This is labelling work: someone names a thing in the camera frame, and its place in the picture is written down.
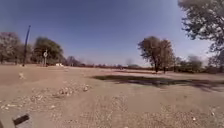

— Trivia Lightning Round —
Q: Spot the dry brown dirt ground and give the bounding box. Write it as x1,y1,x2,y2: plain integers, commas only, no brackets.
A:
0,63,224,128

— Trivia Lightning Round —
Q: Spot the broad leafy tree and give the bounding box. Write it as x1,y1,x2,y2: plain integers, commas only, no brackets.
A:
137,35,176,74

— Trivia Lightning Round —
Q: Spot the small white building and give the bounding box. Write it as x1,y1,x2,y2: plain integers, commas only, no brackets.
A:
55,62,65,68

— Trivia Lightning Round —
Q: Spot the row of trees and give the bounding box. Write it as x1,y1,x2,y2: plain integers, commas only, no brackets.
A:
0,31,82,67

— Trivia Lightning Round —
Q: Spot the distant low tree line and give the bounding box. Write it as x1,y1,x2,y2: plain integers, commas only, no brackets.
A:
79,54,224,75

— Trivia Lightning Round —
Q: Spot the tall dark pole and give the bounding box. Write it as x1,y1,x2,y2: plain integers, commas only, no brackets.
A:
22,24,32,67

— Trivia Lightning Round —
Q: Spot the large overhanging tree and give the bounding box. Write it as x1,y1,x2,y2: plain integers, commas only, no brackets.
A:
177,0,224,68

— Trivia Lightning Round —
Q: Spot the round sign on post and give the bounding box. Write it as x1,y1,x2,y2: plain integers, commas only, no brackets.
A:
42,48,49,68

